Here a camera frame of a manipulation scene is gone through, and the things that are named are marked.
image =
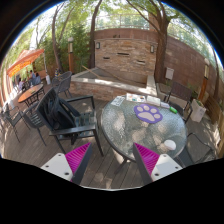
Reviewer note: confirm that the black metal patio chair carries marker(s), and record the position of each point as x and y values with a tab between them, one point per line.
86	125

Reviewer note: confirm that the round glass patio table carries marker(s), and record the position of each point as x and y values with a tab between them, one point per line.
122	128

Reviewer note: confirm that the dark chair behind table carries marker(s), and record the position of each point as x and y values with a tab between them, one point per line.
183	93

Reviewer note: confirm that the white trash bin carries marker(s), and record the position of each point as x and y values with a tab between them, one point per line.
198	110

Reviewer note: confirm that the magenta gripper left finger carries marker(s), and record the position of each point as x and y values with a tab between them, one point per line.
70	166

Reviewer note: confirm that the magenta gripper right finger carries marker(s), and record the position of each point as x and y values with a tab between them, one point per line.
153	166

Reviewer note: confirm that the black backpack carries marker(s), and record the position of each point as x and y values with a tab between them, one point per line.
60	114

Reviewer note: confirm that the grey patio chair far left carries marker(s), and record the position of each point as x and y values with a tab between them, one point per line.
12	116

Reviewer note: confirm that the orange patio umbrella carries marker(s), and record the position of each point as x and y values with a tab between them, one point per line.
25	58

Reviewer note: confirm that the white computer mouse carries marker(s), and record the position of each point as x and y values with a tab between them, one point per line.
170	144

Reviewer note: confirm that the white flat box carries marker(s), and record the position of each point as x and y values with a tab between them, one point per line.
153	100

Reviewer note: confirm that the stone fountain wall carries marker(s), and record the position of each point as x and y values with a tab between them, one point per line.
129	59

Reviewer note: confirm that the white paper box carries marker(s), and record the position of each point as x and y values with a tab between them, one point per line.
135	97

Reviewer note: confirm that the purple paw mouse pad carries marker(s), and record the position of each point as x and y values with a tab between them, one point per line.
148	113

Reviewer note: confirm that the green small object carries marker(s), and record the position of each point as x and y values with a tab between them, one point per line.
173	110

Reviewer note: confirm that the printed leaflet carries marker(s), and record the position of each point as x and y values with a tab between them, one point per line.
117	101

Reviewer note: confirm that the round wooden patio table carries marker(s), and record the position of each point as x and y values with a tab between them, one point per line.
31	95

